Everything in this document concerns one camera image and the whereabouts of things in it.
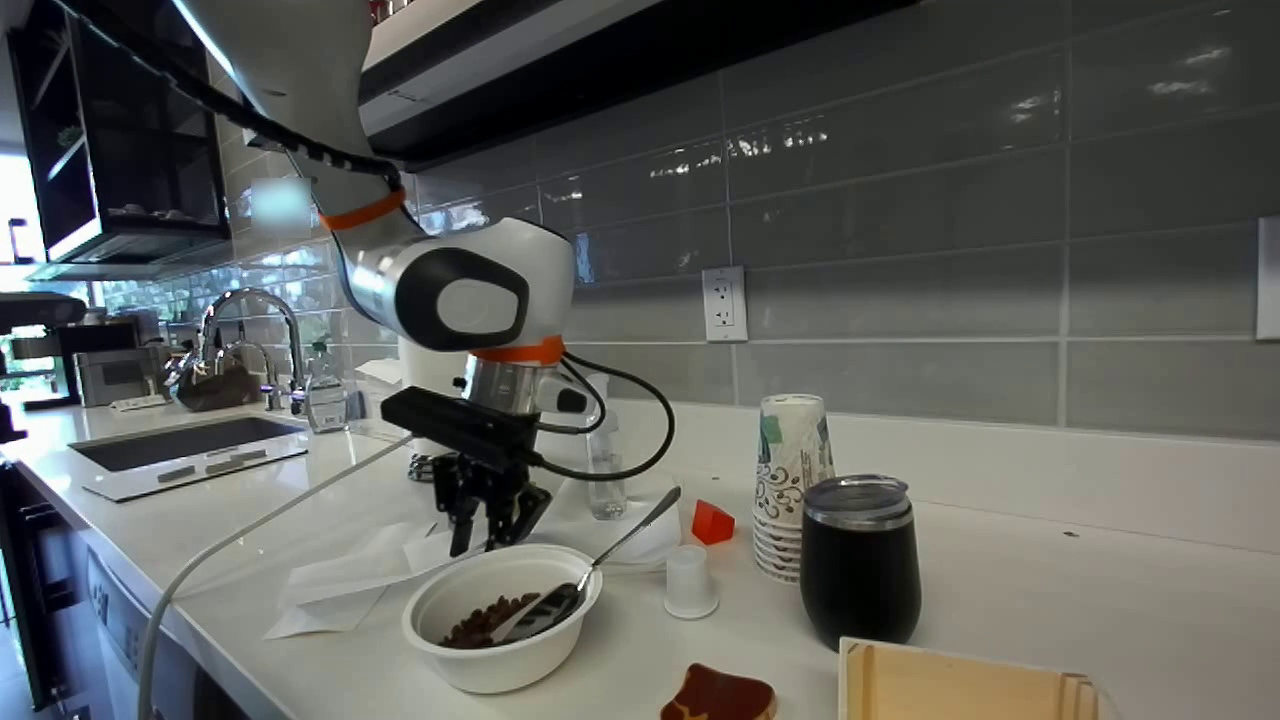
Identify brown food pieces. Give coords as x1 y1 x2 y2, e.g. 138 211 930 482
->
437 588 549 652

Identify white cloth towel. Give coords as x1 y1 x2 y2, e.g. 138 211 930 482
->
263 517 463 638

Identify black wall cabinet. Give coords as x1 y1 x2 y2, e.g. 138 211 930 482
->
5 0 230 271

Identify white wall outlet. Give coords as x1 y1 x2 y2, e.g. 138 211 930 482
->
698 262 753 348

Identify black corrugated conduit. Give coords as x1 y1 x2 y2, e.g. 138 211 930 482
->
51 0 405 184

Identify white cable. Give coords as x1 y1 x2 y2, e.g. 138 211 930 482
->
130 432 416 720

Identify clear drinking glass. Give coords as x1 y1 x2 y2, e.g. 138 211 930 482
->
298 348 353 434

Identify patterned paper cup stack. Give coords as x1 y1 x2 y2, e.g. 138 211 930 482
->
747 392 839 585

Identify chrome faucet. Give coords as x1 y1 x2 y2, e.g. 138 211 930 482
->
191 284 310 415

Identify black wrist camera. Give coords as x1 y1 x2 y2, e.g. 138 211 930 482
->
379 385 543 479

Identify dark base cabinet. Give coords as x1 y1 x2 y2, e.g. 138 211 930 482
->
0 455 252 720

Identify countertop sink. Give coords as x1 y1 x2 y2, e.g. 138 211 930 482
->
69 412 310 507

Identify toast slice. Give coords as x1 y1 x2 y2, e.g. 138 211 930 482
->
656 660 780 720

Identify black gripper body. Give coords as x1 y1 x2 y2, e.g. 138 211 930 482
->
422 450 556 518

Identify black tumbler with lid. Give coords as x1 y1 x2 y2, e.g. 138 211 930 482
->
797 471 925 652

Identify white bowl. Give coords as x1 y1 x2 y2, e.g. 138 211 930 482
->
398 538 607 696

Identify metal spoon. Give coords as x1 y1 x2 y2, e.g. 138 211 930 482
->
488 482 689 648

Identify small white cup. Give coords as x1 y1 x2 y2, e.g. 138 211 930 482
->
661 538 719 624

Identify white switch plate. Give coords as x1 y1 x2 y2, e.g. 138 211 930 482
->
1251 211 1280 343

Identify thin black cable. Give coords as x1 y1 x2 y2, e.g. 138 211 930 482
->
530 353 681 487

